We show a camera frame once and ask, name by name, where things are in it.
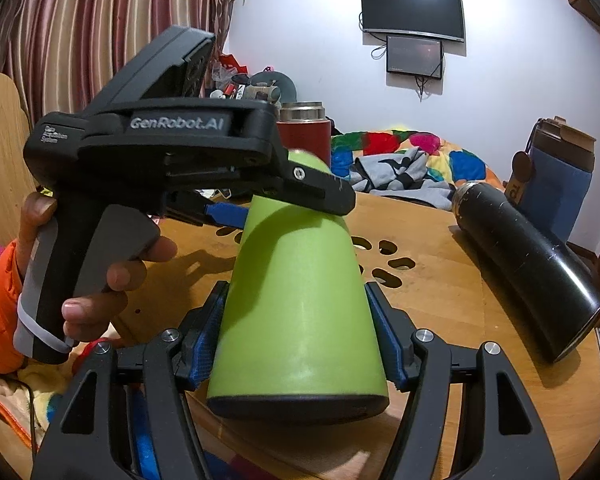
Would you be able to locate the green thermos cup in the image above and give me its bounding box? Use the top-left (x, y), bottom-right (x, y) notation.
top-left (206, 148), bottom-right (391, 421)

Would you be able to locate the person's left hand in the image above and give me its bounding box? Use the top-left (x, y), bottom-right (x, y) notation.
top-left (17, 190), bottom-right (179, 346)

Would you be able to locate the red thermos steel top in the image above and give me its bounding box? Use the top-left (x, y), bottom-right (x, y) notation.
top-left (277, 102), bottom-right (332, 166)

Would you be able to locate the grey clothing on bed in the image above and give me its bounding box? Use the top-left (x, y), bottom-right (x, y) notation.
top-left (349, 148), bottom-right (455, 211)

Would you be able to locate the orange jacket sleeve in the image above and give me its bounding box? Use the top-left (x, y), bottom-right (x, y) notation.
top-left (0, 240), bottom-right (24, 375)

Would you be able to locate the black thermos bottle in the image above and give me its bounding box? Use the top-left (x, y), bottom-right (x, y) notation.
top-left (452, 181), bottom-right (600, 362)

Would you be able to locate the striped pink curtain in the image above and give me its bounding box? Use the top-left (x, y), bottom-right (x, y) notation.
top-left (0, 0), bottom-right (233, 120)

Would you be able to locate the colourful patchwork blanket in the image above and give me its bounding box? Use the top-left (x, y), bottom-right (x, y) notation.
top-left (332, 129), bottom-right (504, 191)

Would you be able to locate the small dark wall monitor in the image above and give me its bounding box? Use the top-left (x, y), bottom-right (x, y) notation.
top-left (386, 36), bottom-right (444, 80)

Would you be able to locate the black wall television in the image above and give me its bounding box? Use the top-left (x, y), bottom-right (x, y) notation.
top-left (361, 0), bottom-right (466, 42)

